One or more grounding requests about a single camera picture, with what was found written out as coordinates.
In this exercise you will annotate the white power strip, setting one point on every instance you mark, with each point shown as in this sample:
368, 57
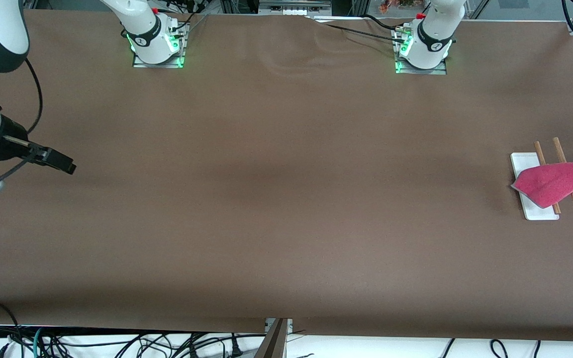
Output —
294, 10

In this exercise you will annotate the orange plastic object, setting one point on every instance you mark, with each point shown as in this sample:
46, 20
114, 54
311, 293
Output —
396, 5

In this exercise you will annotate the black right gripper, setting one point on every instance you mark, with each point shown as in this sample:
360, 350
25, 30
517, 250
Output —
9, 140

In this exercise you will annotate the brown table cover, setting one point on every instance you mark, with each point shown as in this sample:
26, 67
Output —
286, 209

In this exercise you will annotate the white rack with wooden rods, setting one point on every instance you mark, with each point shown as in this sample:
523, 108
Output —
532, 211

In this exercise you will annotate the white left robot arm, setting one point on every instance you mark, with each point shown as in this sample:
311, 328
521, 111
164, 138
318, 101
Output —
433, 30

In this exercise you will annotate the brown support beam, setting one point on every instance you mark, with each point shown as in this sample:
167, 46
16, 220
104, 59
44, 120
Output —
271, 343

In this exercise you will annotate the pink towel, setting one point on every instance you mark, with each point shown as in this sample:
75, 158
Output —
555, 181

